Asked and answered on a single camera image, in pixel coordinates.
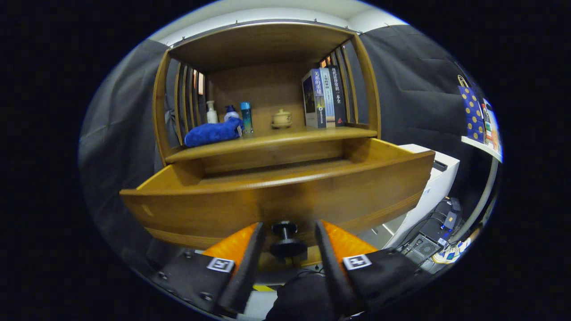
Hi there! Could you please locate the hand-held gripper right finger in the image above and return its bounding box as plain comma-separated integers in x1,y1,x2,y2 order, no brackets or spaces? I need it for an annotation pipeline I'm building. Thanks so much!
314,219,432,318

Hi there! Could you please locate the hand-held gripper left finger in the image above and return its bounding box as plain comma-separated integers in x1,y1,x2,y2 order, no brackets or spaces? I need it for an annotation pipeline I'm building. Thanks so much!
149,222,265,318

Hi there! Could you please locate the wooden drawer with black knob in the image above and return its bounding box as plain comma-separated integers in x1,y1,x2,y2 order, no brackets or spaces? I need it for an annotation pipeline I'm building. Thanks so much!
120,137,436,268

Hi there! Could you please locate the wooden countertop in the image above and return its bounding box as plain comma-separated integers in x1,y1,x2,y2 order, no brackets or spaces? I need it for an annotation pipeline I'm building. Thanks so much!
165,126,379,163

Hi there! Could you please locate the wooden cabinet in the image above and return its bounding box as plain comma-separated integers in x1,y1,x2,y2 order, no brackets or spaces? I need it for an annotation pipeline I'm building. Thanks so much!
152,22,382,165

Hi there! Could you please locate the person's dark trouser leg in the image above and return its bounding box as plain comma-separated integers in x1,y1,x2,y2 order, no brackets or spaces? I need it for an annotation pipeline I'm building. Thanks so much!
265,271,357,321

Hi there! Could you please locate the black computer case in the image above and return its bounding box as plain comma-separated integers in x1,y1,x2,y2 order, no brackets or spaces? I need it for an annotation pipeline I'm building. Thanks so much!
401,232,443,267

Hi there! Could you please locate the person's white sneaker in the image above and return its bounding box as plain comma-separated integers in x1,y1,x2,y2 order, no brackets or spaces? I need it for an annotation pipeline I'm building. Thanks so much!
432,238,471,264

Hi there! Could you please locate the blue folded towel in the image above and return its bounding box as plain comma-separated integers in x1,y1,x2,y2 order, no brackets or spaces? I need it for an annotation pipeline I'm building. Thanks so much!
184,117,244,148

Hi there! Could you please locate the teal bottle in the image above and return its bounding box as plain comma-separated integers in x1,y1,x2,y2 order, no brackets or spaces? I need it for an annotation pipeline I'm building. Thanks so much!
240,102,254,136

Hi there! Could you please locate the beige lidded teacup with saucer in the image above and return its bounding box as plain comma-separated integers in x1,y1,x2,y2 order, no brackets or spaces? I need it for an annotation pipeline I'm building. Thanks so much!
271,109,293,129

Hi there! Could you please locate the grey metal shelf pole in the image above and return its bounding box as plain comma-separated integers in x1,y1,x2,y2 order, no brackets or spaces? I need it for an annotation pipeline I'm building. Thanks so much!
448,157,499,243

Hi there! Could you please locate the white book with blue spine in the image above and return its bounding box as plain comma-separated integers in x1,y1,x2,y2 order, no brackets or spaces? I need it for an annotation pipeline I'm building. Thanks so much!
302,69,327,129

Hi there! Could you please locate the light blue book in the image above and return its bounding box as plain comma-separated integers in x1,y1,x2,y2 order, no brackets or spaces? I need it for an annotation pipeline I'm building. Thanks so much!
319,67,336,128

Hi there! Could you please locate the white round shelf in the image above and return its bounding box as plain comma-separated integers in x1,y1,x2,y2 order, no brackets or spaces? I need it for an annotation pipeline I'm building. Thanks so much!
461,136,503,163

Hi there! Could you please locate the black backdrop cloth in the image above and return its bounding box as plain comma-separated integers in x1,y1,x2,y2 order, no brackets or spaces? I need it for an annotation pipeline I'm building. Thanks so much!
78,25,500,268

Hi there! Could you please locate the blue dotted gift bag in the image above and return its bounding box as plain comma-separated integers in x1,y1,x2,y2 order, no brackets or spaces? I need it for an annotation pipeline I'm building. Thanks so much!
457,75,486,144

